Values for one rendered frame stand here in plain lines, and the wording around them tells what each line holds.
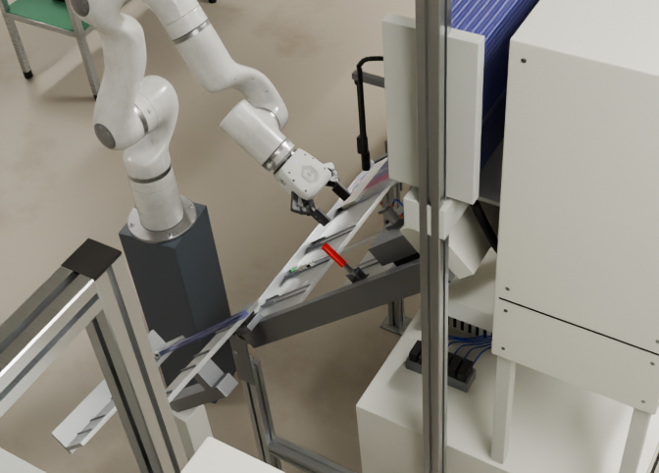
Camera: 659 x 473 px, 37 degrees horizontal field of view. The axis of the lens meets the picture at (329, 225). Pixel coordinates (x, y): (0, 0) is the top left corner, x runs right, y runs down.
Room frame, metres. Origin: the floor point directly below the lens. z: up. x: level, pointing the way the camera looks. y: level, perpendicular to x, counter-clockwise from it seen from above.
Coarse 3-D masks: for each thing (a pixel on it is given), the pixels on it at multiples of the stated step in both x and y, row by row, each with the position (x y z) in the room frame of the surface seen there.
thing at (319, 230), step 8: (360, 176) 2.05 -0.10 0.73; (352, 184) 2.01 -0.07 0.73; (336, 208) 1.93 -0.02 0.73; (320, 224) 1.87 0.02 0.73; (328, 224) 1.88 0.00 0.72; (312, 232) 1.85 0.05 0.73; (320, 232) 1.85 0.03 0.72; (304, 240) 1.82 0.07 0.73; (312, 240) 1.82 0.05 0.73; (304, 248) 1.79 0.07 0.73; (296, 256) 1.77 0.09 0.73; (288, 264) 1.74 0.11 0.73; (296, 264) 1.75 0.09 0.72; (280, 272) 1.71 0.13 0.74; (288, 272) 1.72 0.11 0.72; (280, 280) 1.69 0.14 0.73; (272, 288) 1.67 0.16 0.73; (264, 296) 1.64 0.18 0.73; (256, 312) 1.60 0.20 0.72
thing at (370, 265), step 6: (366, 258) 1.49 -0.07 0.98; (372, 258) 1.47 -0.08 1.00; (360, 264) 1.47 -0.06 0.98; (366, 264) 1.46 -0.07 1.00; (372, 264) 1.43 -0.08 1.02; (378, 264) 1.42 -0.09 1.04; (390, 264) 1.37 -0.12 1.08; (366, 270) 1.43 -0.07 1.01; (372, 270) 1.41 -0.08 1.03; (378, 270) 1.39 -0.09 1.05; (384, 270) 1.36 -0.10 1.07; (348, 282) 1.43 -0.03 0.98
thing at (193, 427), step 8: (192, 408) 1.25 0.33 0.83; (200, 408) 1.26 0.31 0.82; (176, 416) 1.24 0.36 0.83; (184, 416) 1.24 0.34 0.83; (192, 416) 1.24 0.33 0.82; (200, 416) 1.25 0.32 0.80; (184, 424) 1.22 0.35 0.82; (192, 424) 1.23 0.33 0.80; (200, 424) 1.25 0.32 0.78; (208, 424) 1.26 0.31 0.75; (184, 432) 1.23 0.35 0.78; (192, 432) 1.23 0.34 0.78; (200, 432) 1.24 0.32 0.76; (208, 432) 1.26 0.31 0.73; (184, 440) 1.23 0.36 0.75; (192, 440) 1.22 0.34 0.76; (200, 440) 1.24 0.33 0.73; (184, 448) 1.24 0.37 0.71; (192, 448) 1.22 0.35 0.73
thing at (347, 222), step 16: (384, 192) 1.85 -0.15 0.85; (352, 208) 1.88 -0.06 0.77; (368, 208) 1.80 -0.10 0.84; (336, 224) 1.84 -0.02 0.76; (352, 224) 1.76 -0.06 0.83; (320, 240) 1.80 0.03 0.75; (336, 240) 1.72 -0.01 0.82; (304, 256) 1.77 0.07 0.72; (304, 272) 1.66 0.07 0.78; (320, 272) 1.59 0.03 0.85; (288, 288) 1.63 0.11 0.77; (304, 288) 1.56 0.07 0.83; (272, 304) 1.59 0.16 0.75; (288, 304) 1.52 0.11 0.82
